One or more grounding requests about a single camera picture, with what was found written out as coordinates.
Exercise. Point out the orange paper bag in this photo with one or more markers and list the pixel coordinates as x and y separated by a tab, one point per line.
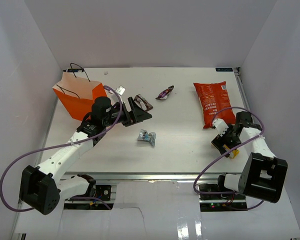
77	94

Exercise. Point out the blue label sticker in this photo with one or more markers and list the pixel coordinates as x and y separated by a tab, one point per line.
224	69

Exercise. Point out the aluminium table frame rail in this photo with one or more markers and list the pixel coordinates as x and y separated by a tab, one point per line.
120	177

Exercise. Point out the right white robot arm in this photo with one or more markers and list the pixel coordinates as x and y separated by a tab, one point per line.
264	174

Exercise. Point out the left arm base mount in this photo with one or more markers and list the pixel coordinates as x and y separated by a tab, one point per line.
102	200

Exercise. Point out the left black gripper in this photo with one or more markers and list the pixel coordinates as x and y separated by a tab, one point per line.
139	115

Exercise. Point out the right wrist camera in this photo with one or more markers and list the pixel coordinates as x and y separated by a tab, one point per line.
220	125

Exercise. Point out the brown white snack wrapper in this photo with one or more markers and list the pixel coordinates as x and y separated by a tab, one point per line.
143	103

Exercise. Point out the yellow snack bar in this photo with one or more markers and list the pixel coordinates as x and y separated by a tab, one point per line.
231	154

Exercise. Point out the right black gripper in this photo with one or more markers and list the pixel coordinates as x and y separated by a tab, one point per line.
219	141

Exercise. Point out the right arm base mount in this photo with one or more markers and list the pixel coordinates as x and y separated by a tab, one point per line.
219	202

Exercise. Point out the purple brown snack wrapper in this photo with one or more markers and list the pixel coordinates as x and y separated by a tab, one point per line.
165	94

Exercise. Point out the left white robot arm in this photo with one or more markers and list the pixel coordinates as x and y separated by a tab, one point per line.
42	187

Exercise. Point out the silver blue snack packet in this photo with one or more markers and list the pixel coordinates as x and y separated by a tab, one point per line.
146	136

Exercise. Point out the large red chip bag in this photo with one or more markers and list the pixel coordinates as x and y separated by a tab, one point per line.
213	97

